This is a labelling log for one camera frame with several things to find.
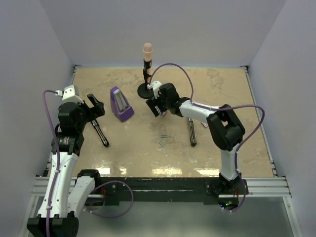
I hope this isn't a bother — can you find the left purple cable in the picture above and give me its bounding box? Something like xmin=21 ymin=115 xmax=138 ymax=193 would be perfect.
xmin=43 ymin=89 xmax=62 ymax=237

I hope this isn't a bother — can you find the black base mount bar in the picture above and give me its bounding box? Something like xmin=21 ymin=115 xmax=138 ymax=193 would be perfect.
xmin=89 ymin=177 xmax=249 ymax=205

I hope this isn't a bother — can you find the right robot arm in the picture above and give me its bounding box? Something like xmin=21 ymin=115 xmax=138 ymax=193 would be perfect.
xmin=146 ymin=81 xmax=245 ymax=194

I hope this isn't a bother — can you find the microphone on black stand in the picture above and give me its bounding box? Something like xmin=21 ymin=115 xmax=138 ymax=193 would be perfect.
xmin=137 ymin=43 xmax=153 ymax=99

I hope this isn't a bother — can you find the purple cable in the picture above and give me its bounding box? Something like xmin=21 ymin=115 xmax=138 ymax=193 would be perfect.
xmin=43 ymin=89 xmax=62 ymax=237
xmin=149 ymin=63 xmax=266 ymax=213

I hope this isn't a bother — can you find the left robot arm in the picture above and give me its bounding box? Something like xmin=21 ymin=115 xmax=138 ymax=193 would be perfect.
xmin=27 ymin=94 xmax=105 ymax=237

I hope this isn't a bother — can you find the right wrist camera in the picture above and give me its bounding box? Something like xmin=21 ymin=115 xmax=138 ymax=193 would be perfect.
xmin=147 ymin=80 xmax=162 ymax=98

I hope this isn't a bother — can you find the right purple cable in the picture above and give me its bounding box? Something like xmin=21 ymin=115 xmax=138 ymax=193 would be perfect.
xmin=149 ymin=63 xmax=266 ymax=213

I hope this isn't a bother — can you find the purple metronome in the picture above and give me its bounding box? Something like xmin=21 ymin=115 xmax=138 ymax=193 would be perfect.
xmin=110 ymin=86 xmax=134 ymax=122

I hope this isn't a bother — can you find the grey black stapler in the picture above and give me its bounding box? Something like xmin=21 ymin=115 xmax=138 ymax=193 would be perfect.
xmin=188 ymin=118 xmax=197 ymax=147

